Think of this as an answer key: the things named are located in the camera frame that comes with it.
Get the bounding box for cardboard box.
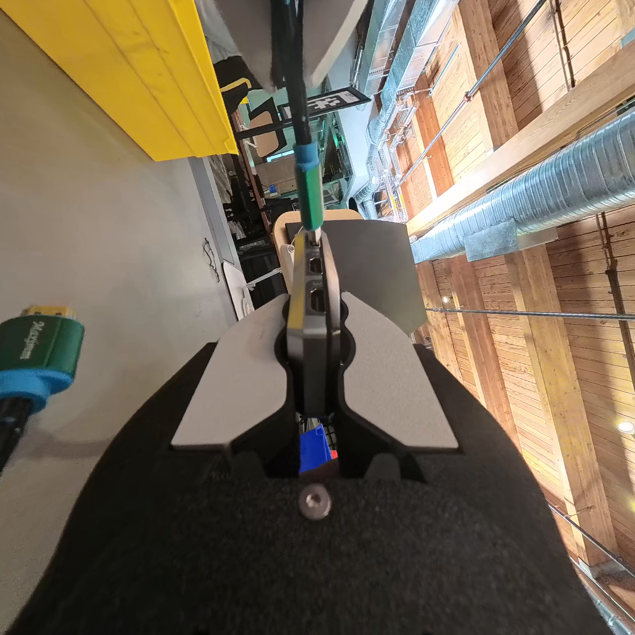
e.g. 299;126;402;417
257;160;301;188

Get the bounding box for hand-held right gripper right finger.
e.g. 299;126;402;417
337;292;460;479

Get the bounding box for blue storage bin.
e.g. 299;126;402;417
299;428;339;472

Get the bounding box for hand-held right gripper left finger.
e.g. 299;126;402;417
170;293;302;479

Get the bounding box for yellow storage bin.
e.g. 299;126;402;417
10;0;239;162

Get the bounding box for wooden board with dark panel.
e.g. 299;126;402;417
273;209;422;335

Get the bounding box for black video switch box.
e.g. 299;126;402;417
285;231;343;417

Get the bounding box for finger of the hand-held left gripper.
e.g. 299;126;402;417
270;0;370;93

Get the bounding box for black framed sign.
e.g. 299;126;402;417
279;87;373;123

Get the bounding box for black braided cable green plugs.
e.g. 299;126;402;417
0;0;325;477

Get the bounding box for silver ventilation duct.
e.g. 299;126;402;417
411;106;635;264

